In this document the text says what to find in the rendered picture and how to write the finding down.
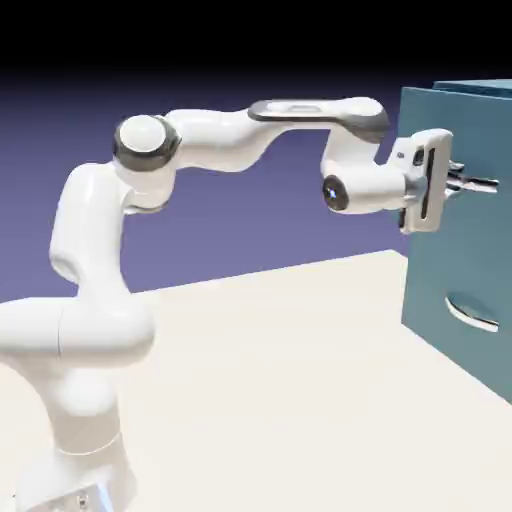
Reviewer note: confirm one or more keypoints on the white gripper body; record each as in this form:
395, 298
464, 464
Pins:
436, 176

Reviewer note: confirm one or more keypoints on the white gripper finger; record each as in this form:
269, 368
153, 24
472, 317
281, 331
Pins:
456, 165
451, 192

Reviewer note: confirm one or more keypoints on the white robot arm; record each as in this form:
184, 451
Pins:
224, 136

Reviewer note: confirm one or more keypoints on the teal drawer front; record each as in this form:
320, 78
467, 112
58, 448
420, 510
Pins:
432, 280
476, 132

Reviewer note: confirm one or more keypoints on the teal cabinet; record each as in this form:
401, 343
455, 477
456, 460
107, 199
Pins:
472, 264

